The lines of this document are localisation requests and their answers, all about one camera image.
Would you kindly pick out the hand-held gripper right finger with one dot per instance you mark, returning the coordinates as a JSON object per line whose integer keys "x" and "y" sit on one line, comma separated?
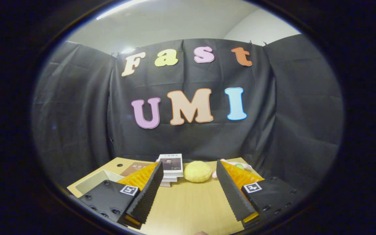
{"x": 232, "y": 195}

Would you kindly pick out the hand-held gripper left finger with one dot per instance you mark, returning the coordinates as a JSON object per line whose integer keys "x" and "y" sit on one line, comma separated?
{"x": 147, "y": 195}

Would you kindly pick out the grey storage box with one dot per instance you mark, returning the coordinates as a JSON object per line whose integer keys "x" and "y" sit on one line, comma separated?
{"x": 93, "y": 182}

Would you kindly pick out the white paperback book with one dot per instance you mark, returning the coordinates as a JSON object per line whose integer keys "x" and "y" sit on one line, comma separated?
{"x": 165, "y": 184}
{"x": 171, "y": 179}

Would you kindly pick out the brown cover book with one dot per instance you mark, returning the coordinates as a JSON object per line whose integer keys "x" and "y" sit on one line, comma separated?
{"x": 134, "y": 169}

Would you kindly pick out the pink plush toy green shirt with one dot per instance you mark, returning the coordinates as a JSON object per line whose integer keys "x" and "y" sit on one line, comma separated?
{"x": 228, "y": 161}

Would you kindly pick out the white portrait cover book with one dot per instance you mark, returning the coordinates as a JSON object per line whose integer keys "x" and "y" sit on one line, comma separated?
{"x": 172, "y": 163}

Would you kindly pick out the yellow round bread plush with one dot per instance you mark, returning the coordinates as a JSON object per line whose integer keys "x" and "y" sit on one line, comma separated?
{"x": 197, "y": 171}

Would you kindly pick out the black backdrop cloth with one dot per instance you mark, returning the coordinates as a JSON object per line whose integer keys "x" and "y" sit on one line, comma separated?
{"x": 77, "y": 104}

